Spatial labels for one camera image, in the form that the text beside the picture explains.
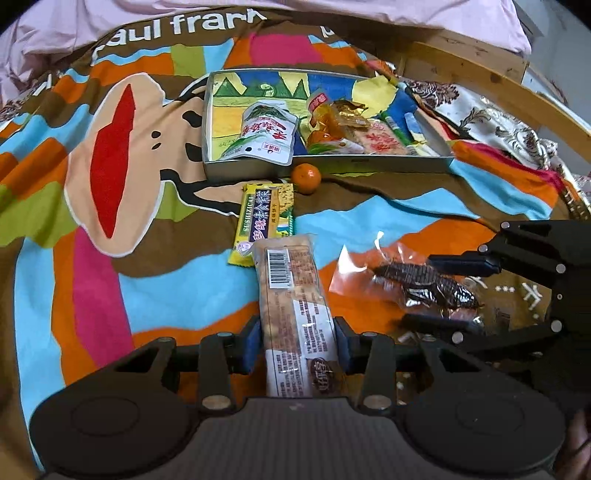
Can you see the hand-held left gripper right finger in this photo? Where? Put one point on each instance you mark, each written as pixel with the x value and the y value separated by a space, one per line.
pixel 344 345

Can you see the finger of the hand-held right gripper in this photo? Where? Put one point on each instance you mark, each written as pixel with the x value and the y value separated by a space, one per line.
pixel 461 264
pixel 438 323

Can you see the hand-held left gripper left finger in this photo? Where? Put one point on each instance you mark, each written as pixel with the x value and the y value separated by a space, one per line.
pixel 249 346

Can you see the clear packet with dark snack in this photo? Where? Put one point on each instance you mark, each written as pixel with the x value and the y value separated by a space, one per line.
pixel 415 281

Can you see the long beige biscuit packet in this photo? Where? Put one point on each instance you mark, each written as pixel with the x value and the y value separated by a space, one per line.
pixel 295 314

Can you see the grey tray with colourful lining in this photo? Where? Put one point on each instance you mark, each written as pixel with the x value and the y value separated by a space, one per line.
pixel 221 120

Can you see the beige packet with white print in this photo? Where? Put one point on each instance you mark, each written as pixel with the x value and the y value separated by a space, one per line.
pixel 508 300

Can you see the colourful printed blanket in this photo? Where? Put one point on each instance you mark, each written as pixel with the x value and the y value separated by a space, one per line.
pixel 138 300

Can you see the yellow green snack bar packet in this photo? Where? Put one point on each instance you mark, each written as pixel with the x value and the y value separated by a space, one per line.
pixel 265 221

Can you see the small blue yellow packet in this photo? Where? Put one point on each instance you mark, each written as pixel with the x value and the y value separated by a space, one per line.
pixel 414 130

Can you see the red white rice cracker packet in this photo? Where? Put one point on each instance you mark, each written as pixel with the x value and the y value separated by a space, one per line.
pixel 382 143

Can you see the green stick packet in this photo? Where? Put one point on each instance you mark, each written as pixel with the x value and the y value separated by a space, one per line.
pixel 398 128

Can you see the mandarin orange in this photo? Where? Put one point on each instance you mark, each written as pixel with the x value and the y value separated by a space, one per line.
pixel 305 179

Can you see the golden wrapped snack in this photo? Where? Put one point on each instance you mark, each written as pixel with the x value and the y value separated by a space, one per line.
pixel 352 110

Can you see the orange snack packet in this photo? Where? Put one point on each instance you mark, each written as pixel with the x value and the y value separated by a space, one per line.
pixel 328 127

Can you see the white green snack pouch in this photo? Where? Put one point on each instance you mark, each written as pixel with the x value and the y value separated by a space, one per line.
pixel 265 134

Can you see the pink pillow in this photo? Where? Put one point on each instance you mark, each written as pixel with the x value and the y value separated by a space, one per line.
pixel 69 23

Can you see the wooden bed frame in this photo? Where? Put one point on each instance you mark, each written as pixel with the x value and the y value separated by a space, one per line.
pixel 485 74

